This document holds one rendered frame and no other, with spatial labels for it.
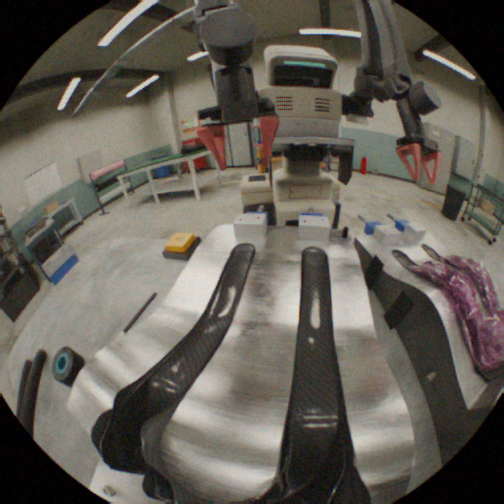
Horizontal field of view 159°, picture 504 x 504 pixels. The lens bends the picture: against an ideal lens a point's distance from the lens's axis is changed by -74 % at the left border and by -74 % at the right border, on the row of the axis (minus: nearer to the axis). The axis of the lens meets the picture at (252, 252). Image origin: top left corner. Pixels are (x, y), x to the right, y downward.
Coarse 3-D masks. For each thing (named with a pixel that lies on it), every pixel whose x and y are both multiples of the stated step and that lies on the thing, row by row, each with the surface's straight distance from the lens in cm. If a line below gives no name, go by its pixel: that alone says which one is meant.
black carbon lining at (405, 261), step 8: (424, 248) 49; (432, 248) 50; (400, 256) 41; (432, 256) 48; (400, 264) 37; (408, 264) 40; (416, 264) 40; (480, 368) 33; (496, 368) 39; (488, 376) 36; (496, 376) 38
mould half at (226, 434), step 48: (240, 240) 30; (288, 240) 30; (336, 240) 31; (192, 288) 25; (288, 288) 22; (336, 288) 23; (144, 336) 21; (240, 336) 19; (288, 336) 19; (336, 336) 20; (96, 384) 18; (240, 384) 14; (288, 384) 15; (384, 384) 17; (192, 432) 13; (240, 432) 13; (384, 432) 15; (96, 480) 31; (192, 480) 14; (240, 480) 13; (384, 480) 15
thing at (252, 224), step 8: (240, 216) 32; (248, 216) 32; (256, 216) 31; (264, 216) 31; (240, 224) 30; (248, 224) 29; (256, 224) 29; (264, 224) 31; (240, 232) 31; (248, 232) 30; (256, 232) 30; (264, 232) 31
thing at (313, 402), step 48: (240, 288) 23; (192, 336) 20; (144, 384) 16; (192, 384) 15; (336, 384) 16; (96, 432) 16; (144, 432) 13; (288, 432) 12; (336, 432) 14; (144, 480) 14; (288, 480) 18; (336, 480) 13
